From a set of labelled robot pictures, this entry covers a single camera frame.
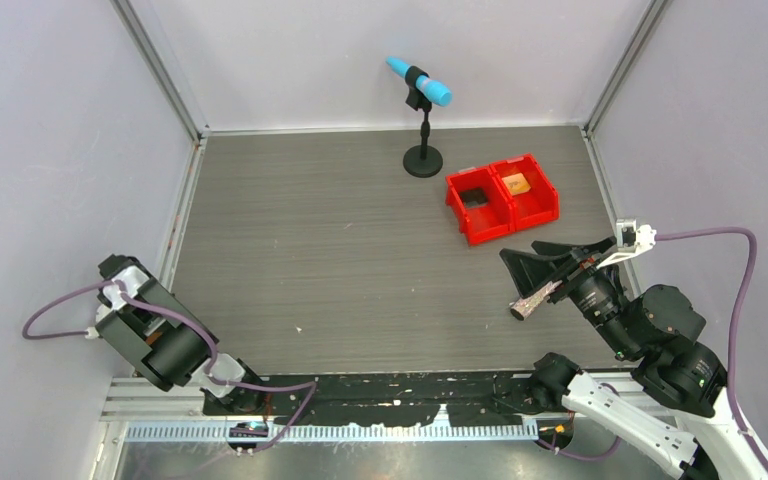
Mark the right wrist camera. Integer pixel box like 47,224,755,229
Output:
597,218,657,269

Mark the glitter tube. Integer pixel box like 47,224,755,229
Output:
509,281,562,321

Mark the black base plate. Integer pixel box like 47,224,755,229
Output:
202,371,566,427

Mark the right red bin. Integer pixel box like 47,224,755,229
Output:
490,153,560,232

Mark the left red bin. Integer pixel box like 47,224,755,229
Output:
445,166,513,246

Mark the red bin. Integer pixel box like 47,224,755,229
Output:
490,153,560,232
445,166,513,246

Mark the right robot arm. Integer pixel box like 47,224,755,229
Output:
499,226,768,479

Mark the black microphone stand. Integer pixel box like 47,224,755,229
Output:
402,66,443,178

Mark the orange block in bin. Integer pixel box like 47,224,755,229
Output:
501,173,531,196

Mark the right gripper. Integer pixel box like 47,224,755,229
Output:
495,233,638,355

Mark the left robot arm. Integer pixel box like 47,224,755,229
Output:
95,254,267,415

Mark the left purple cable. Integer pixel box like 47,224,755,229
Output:
22,279,319,455

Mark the blue microphone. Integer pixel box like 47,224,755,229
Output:
386,56,453,110

